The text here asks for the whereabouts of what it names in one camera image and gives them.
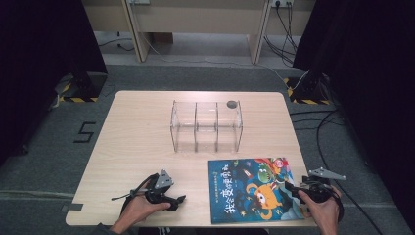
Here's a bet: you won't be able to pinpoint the hand-held gripper cable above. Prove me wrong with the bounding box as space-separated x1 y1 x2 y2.
330 184 346 223
111 173 161 213

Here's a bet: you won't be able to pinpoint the long black floor cable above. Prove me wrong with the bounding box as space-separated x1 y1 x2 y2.
315 110 385 235

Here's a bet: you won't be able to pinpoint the person's left hand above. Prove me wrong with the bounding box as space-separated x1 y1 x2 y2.
118 184 172 228

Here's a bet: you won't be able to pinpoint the thin black cable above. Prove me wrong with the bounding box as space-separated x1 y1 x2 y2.
97 31 135 52

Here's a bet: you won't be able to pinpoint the left hand-held gripper cable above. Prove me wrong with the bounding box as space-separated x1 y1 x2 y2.
111 173 161 213

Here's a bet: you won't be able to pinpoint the black curtain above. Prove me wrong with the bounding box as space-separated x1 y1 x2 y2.
293 0 415 226
0 0 109 167

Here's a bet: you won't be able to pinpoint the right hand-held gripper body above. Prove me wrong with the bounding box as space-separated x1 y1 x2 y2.
298 166 347 204

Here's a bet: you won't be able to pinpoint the black stand base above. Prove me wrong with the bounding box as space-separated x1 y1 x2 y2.
71 70 109 100
292 72 327 102

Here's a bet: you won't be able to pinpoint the white wall socket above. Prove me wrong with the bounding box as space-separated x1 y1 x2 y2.
270 0 295 8

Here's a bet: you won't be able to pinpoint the grey tape piece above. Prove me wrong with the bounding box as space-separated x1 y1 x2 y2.
61 203 84 213

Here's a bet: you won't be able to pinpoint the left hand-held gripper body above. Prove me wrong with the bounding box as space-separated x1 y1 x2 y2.
144 168 175 206

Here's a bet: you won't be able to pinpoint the short black floor cables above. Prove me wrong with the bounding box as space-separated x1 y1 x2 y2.
289 109 347 132

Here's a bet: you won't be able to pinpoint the person's dark striped pants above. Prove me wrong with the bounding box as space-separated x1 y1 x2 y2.
130 226 272 235

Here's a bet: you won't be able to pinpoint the clear acrylic divided organizer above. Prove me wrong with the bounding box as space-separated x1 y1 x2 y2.
169 99 245 154

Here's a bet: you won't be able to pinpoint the blue illustrated picture book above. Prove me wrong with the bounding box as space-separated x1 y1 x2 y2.
207 157 310 225

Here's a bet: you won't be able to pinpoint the long white cable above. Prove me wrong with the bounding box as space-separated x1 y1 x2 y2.
139 30 310 92

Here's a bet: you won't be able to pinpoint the bundle of black hanging cables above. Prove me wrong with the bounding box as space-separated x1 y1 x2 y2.
263 2 300 69

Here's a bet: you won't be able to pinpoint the right hand-held gripper cable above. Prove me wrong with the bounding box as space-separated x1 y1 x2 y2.
330 184 346 223

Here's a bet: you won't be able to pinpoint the person's right hand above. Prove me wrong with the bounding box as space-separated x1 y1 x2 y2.
297 185 343 229

